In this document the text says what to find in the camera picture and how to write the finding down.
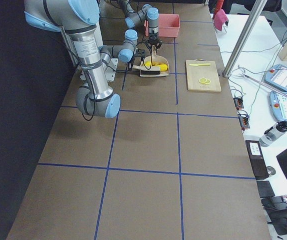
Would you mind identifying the far teach pendant tablet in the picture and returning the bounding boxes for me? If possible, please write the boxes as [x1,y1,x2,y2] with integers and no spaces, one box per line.
[264,64,287,92]

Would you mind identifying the pink plastic bin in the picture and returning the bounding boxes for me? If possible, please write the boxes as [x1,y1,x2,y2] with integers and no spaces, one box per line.
[158,13,180,38]

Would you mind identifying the beige plastic dustpan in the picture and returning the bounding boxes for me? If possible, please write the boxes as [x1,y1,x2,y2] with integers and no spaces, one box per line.
[139,45,169,78]

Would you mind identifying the orange connector board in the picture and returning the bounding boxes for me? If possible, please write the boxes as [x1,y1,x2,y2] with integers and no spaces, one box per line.
[233,96,244,110]
[238,113,250,131]

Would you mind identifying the yellow toy corn cob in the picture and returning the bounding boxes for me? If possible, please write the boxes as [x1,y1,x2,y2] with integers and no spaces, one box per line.
[150,64,168,72]

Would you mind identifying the yellow plastic toy knife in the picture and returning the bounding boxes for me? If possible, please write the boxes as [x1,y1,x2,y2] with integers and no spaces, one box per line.
[189,63,211,67]

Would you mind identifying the metal rod with green tip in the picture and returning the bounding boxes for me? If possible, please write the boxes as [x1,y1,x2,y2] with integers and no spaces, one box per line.
[237,64,287,103]

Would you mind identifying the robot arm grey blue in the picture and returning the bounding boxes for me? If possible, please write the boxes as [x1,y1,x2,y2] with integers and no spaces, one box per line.
[24,0,151,118]
[116,0,163,50]

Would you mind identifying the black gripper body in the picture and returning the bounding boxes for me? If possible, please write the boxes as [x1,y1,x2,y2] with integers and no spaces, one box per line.
[133,49,146,60]
[147,33,163,47]

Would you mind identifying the black box with labels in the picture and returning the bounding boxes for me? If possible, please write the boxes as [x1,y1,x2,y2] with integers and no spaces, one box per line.
[245,140,268,180]

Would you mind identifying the white mounting post with base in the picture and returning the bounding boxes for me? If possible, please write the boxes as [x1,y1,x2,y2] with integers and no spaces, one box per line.
[71,23,118,83]

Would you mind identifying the toy lemon slice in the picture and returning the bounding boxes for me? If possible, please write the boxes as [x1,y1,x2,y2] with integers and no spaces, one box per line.
[203,78,211,85]
[199,77,206,84]

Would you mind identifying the wooden hand brush black bristles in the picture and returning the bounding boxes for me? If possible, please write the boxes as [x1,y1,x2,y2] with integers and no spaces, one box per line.
[132,65,161,75]

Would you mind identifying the wooden cutting board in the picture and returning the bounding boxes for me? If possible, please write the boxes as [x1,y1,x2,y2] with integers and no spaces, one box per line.
[185,60,221,93]

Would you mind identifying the clear water bottle black cap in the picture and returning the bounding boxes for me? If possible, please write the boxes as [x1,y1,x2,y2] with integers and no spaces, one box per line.
[258,120,287,147]

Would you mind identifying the aluminium frame post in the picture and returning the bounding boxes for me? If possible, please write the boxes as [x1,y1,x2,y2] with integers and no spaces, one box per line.
[222,0,267,78]

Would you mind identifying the magenta cloth on stand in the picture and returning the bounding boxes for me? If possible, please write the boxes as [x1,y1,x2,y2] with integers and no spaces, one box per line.
[213,9,229,32]

